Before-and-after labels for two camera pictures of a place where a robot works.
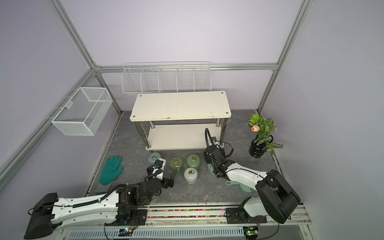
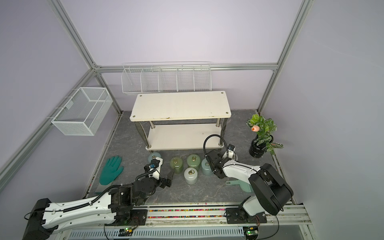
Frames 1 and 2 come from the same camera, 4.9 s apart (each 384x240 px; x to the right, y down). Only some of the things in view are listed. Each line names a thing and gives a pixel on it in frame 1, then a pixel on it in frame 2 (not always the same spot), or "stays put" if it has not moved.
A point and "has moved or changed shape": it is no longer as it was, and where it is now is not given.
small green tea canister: x=176 y=163 stays put
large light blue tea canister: x=210 y=170 has moved or changed shape
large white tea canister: x=190 y=176 stays put
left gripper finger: x=173 y=174 stays put
